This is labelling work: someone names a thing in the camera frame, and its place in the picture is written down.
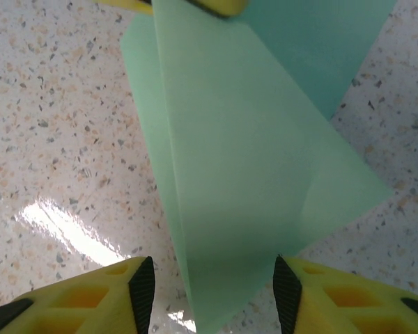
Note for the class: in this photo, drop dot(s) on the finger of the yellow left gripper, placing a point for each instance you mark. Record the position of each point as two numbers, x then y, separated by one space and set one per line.
219 6
136 3

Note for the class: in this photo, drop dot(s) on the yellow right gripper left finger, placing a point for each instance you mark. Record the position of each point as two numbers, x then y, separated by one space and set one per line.
73 306

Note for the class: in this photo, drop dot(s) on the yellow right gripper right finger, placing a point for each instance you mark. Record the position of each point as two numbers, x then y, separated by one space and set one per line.
352 302

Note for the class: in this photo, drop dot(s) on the green paper sheet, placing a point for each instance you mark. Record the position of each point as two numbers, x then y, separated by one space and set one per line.
230 139

